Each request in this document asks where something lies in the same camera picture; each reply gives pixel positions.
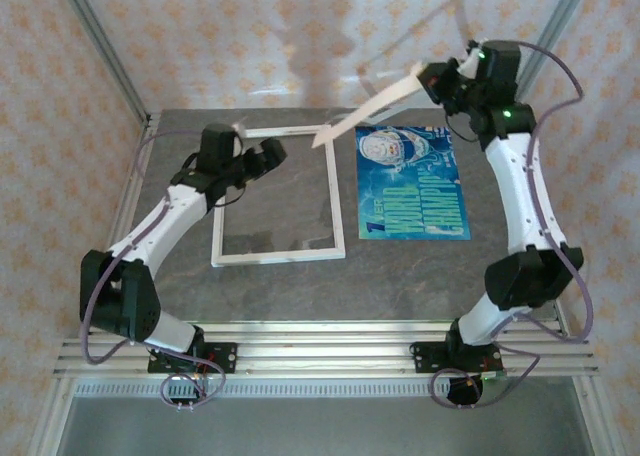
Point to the white wooden picture frame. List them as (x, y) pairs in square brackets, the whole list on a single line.
[(280, 257)]

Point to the blue world champion photo print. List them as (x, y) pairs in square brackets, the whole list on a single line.
[(410, 191)]

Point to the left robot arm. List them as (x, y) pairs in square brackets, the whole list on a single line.
[(150, 231)]

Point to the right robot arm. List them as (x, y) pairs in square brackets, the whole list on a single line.
[(525, 201)]

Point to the floral patterned backdrop cloth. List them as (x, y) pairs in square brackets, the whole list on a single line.
[(320, 36)]

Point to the grey metal shelf panel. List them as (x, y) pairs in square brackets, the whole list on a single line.
[(325, 426)]

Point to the small green circuit board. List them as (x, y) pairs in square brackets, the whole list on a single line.
[(494, 376)]

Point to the aluminium cage post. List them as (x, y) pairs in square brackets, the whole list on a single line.
[(597, 416), (50, 416), (542, 51), (106, 51)]

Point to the aluminium table edge rail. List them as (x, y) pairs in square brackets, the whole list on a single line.
[(325, 327)]

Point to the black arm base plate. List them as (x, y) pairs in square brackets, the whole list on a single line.
[(425, 358), (225, 358)]

